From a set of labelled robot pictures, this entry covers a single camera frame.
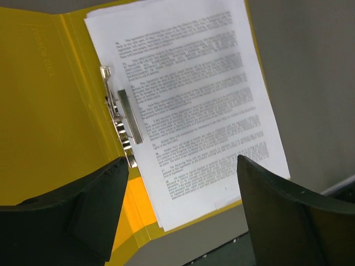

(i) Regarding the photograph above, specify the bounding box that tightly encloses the printed paper sheet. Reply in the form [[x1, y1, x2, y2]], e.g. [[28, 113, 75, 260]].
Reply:
[[103, 63, 242, 234], [83, 0, 291, 232]]

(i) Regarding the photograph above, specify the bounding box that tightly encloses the yellow plastic folder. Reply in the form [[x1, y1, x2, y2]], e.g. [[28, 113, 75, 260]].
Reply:
[[0, 0, 278, 266]]

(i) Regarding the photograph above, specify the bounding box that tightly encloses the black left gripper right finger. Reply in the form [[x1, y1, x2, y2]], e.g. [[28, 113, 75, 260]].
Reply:
[[237, 155, 354, 265]]

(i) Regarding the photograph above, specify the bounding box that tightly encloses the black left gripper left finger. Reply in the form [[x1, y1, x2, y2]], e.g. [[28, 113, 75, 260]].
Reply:
[[1, 157, 129, 265]]

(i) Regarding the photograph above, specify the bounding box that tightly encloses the metal folder clip mechanism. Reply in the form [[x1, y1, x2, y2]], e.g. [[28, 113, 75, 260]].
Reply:
[[100, 66, 143, 168]]

